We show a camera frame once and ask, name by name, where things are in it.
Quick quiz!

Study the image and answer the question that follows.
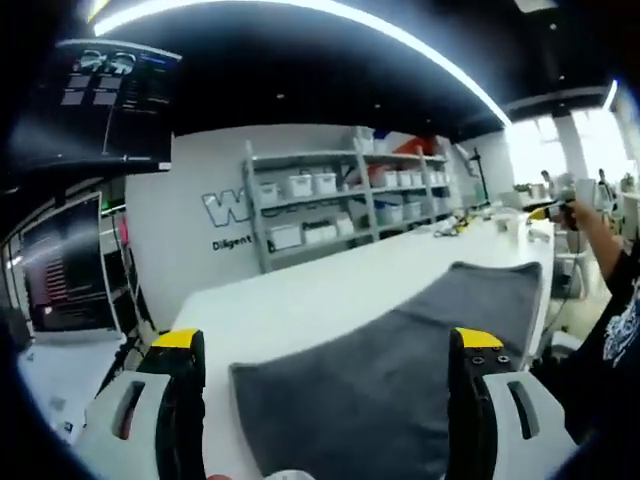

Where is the grey towel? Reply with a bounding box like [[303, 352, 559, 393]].
[[228, 260, 545, 480]]

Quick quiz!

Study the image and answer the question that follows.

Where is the person's right hand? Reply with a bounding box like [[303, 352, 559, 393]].
[[561, 198, 596, 233]]

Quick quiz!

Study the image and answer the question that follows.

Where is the white table container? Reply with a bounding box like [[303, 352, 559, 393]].
[[493, 213, 527, 235]]

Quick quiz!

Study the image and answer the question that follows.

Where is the grey office chair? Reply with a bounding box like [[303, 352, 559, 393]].
[[551, 227, 594, 302]]

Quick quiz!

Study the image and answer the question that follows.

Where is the tool clutter with yellow parts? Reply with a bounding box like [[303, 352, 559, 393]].
[[433, 213, 482, 237]]

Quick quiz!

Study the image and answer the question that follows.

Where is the grey side desk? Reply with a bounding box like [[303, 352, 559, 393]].
[[14, 327, 151, 447]]

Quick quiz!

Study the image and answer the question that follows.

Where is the red bag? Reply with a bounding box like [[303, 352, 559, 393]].
[[393, 136, 432, 157]]

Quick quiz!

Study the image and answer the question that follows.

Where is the grey metal shelving rack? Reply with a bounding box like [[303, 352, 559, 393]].
[[242, 133, 452, 275]]

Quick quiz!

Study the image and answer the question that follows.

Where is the portrait desk monitor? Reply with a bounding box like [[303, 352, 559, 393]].
[[18, 193, 122, 335]]

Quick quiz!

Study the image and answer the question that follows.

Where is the row of white storage boxes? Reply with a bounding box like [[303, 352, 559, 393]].
[[257, 168, 451, 251]]

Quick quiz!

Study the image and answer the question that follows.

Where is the long ceiling light strip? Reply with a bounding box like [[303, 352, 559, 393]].
[[91, 0, 512, 125]]

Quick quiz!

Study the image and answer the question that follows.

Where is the ceiling-hung dark monitor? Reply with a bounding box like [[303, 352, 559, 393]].
[[8, 38, 184, 170]]

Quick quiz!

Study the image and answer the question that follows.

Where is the black camera stand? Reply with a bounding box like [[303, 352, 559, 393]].
[[468, 146, 490, 207]]

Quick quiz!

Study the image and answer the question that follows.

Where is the black metal frame rack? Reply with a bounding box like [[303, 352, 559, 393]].
[[98, 238, 157, 337]]

